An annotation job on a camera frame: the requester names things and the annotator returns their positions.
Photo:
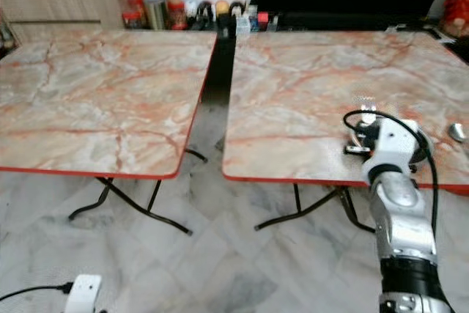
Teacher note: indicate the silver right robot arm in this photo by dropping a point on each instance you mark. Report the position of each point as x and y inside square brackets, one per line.
[399, 210]

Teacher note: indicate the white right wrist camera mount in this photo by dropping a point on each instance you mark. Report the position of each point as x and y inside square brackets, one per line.
[397, 144]

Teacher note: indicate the steel bottle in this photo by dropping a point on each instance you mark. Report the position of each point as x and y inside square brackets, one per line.
[154, 6]

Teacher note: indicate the small white bottle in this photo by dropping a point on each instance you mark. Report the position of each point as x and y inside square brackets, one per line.
[242, 26]

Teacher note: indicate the yellow capped bottle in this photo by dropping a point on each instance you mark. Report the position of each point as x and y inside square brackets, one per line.
[222, 8]

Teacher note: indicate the round metal bowl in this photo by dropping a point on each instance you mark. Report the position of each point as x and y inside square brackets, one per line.
[426, 148]

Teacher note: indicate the red figurine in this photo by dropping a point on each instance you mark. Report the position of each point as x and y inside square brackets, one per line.
[456, 4]

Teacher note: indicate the small jar with red lid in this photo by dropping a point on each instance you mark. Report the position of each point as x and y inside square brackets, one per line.
[176, 17]

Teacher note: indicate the light wooden cabinet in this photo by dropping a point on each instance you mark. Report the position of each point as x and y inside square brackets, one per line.
[66, 5]

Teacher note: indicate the small red capped bottle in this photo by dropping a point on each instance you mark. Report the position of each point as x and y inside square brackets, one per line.
[262, 18]

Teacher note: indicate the low red jar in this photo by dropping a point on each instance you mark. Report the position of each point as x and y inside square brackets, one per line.
[132, 20]

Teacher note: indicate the metal spoon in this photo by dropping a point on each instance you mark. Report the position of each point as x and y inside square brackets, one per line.
[458, 133]

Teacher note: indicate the marble pattern folding table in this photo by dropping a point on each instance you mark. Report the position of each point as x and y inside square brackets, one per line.
[102, 100]
[293, 108]

